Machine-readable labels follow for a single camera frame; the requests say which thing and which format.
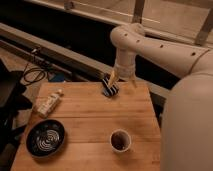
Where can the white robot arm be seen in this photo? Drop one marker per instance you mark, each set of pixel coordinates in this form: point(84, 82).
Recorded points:
point(187, 121)

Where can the white cup with dark liquid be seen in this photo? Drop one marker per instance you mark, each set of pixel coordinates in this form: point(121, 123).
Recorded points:
point(120, 141)

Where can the blue object on floor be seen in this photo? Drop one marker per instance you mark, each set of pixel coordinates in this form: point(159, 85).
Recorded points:
point(57, 78)

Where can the white squeeze bottle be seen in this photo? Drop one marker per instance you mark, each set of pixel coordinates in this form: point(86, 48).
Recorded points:
point(48, 106)

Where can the black chair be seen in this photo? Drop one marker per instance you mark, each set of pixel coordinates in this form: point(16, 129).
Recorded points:
point(12, 101)

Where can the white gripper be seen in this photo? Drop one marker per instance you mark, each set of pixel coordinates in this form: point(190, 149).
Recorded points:
point(123, 72)

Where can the black bowl with spiral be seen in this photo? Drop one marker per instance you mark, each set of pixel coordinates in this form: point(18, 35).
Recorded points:
point(45, 138)

